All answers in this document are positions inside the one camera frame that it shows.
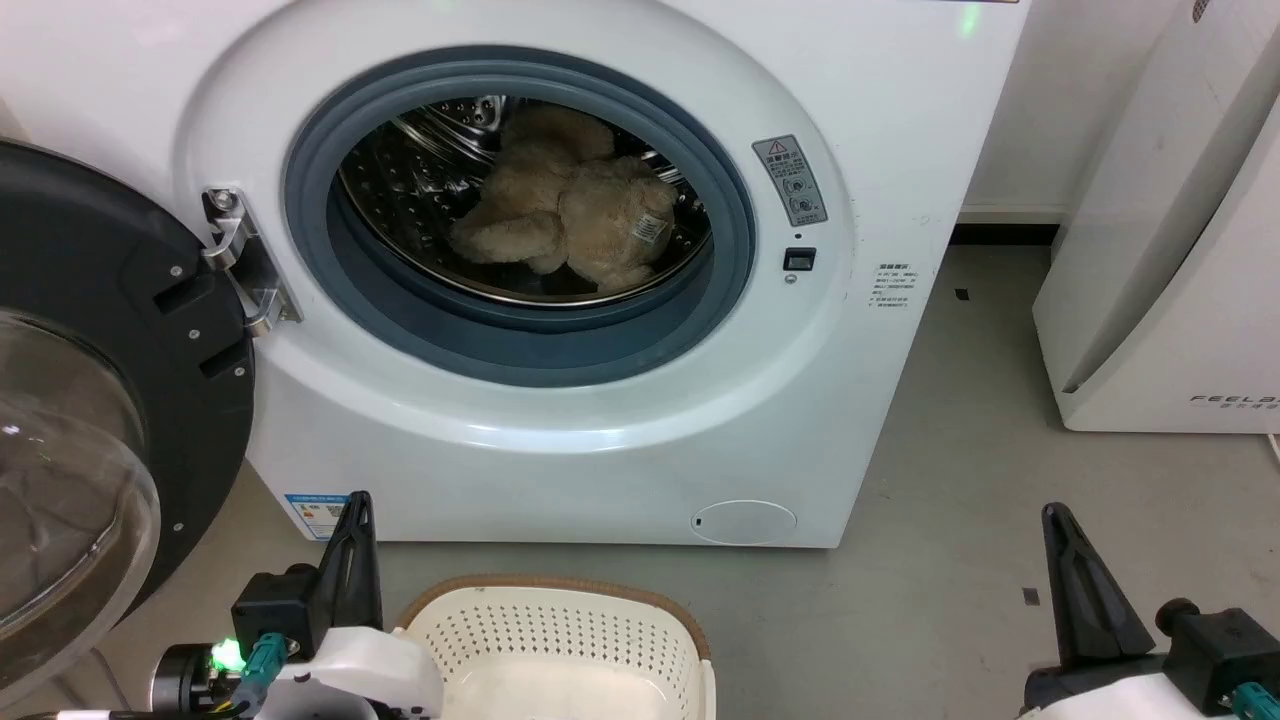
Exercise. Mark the grey rubber door seal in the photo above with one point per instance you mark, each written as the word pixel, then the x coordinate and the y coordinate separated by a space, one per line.
pixel 540 345

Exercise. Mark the white front-load washing machine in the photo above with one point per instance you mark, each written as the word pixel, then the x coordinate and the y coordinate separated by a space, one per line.
pixel 850 400

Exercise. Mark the white perforated laundry basket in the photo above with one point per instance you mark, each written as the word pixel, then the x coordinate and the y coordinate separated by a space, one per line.
pixel 560 640

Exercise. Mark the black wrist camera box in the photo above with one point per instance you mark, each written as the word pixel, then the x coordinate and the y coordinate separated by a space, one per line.
pixel 272 605
pixel 1225 640

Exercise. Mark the blue energy label sticker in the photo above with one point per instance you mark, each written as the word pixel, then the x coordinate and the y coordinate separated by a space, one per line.
pixel 312 515

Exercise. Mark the small printed text label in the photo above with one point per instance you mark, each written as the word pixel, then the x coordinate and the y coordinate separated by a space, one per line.
pixel 890 287

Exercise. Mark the grey warning sticker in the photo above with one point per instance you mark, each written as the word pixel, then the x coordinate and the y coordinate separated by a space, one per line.
pixel 790 180

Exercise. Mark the round white filter cover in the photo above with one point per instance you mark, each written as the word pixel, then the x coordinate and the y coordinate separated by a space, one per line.
pixel 744 522

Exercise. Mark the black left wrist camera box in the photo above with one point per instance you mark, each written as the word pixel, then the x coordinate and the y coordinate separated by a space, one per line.
pixel 272 605

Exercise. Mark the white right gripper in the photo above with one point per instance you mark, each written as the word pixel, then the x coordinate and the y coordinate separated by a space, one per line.
pixel 1110 698

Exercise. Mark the dark grey glass washer door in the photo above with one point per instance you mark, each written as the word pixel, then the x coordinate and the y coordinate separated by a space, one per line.
pixel 80 250

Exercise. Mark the metal washer door hinge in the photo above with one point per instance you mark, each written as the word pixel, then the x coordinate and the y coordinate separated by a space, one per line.
pixel 236 246

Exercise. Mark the perforated steel washer drum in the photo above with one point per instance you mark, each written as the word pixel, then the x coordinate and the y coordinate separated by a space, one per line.
pixel 400 190

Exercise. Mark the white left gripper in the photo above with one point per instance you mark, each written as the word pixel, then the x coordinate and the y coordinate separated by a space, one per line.
pixel 370 675

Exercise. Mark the black door latch socket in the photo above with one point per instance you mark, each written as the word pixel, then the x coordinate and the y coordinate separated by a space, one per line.
pixel 799 260

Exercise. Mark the beige plush teddy bear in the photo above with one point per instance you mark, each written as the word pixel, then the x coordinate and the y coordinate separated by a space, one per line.
pixel 590 215

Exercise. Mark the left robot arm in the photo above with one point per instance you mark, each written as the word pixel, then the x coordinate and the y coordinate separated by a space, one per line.
pixel 185 682

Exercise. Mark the black wall baseboard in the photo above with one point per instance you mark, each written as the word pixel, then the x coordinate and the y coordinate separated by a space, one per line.
pixel 1005 234

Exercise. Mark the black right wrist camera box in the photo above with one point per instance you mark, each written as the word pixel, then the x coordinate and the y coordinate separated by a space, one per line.
pixel 1225 640

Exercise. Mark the white air purifier appliance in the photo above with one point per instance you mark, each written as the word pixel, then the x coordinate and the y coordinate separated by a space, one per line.
pixel 1180 300

